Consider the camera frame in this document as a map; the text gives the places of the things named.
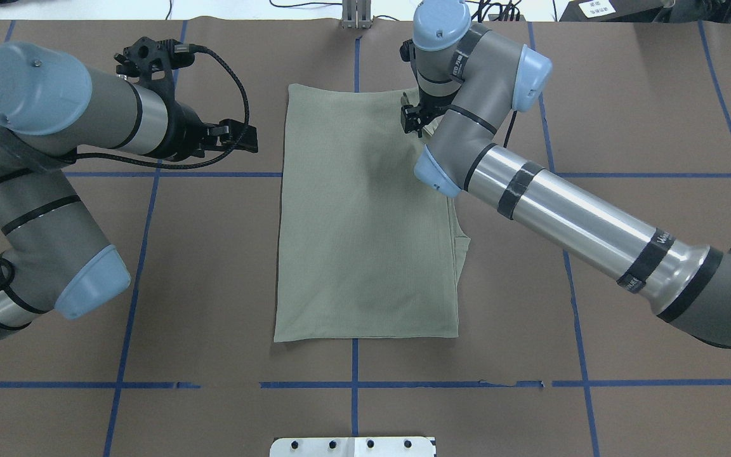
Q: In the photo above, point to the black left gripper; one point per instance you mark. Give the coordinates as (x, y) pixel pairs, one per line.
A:
(178, 131)

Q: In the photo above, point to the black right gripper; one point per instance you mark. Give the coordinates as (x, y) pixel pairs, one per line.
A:
(414, 120)

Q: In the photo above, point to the olive green long-sleeve shirt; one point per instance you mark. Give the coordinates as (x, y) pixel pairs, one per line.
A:
(366, 250)

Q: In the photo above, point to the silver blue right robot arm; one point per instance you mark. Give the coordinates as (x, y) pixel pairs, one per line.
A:
(470, 78)

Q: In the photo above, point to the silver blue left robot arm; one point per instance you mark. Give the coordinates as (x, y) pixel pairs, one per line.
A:
(56, 111)

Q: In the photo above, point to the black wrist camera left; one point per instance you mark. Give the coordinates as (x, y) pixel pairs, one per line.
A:
(147, 57)

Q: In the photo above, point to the aluminium camera mount post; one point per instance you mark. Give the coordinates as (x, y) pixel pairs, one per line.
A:
(356, 14)

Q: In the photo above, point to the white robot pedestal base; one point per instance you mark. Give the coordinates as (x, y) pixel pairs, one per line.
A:
(354, 446)

